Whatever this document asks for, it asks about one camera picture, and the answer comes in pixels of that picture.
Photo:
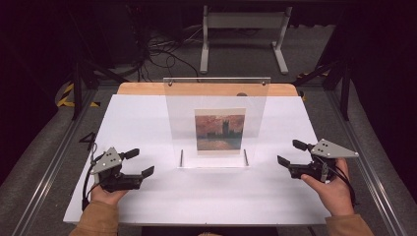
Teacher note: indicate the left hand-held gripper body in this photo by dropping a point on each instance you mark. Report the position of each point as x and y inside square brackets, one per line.
[111, 178]

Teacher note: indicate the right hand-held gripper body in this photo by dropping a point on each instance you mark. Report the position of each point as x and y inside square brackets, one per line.
[327, 150]

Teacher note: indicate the clear acrylic photo frame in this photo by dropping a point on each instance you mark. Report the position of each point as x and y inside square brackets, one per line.
[183, 114]

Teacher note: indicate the painting print card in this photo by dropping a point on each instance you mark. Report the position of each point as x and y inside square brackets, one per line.
[219, 131]

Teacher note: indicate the person's left hand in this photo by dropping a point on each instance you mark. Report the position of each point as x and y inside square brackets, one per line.
[106, 196]

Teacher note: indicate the person's right hand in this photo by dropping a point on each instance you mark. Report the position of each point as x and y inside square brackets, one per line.
[337, 196]

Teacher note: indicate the white board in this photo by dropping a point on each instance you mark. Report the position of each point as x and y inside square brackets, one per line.
[131, 131]

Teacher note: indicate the black metal stand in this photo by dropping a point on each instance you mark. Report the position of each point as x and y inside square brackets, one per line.
[344, 91]
[77, 88]

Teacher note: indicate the wooden table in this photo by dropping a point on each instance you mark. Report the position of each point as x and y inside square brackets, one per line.
[141, 89]

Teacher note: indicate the yellow black hazard tape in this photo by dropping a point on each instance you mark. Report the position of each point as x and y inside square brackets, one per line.
[311, 74]
[67, 104]

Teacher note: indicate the grey metal stand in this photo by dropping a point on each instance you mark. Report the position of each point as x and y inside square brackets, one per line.
[244, 19]

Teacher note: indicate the long metal frame rod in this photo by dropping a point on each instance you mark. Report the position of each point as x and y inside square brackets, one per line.
[181, 158]
[245, 157]

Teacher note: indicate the aluminium floor rail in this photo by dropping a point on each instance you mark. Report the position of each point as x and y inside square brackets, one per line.
[370, 170]
[49, 173]

